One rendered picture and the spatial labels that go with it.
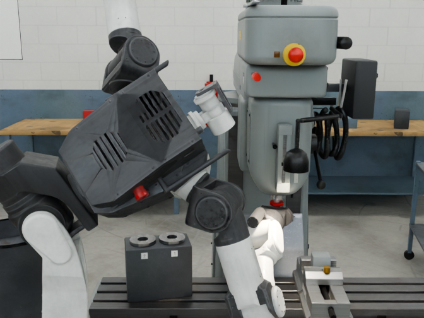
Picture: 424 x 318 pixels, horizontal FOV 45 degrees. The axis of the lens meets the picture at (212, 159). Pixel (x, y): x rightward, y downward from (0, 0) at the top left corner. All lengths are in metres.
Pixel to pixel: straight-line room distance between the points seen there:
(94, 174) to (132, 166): 0.09
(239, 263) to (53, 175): 0.49
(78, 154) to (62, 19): 4.90
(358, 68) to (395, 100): 4.34
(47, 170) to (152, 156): 0.27
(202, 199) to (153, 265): 0.61
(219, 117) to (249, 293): 0.44
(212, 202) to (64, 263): 0.39
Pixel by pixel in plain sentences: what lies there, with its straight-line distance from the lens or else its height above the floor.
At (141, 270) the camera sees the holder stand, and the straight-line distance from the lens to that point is 1.76.
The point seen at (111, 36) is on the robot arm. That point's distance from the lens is 1.41.
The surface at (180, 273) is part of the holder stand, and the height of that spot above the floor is 1.03.
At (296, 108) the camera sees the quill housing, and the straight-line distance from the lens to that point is 1.59.
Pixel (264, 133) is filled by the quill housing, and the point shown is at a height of 1.52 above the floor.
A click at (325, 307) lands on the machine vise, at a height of 0.99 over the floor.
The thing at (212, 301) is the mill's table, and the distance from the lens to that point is 1.81.
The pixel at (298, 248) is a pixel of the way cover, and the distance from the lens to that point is 2.15.
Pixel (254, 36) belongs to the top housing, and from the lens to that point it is 1.44.
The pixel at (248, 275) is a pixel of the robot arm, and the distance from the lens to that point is 1.27.
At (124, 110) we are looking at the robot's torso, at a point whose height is 1.65.
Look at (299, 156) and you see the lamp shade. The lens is 1.44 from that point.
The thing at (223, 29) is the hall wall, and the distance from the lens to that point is 5.84.
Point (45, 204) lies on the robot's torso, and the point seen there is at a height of 1.42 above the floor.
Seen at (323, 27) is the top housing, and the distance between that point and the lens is 1.45.
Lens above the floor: 1.81
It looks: 14 degrees down
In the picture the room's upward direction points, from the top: straight up
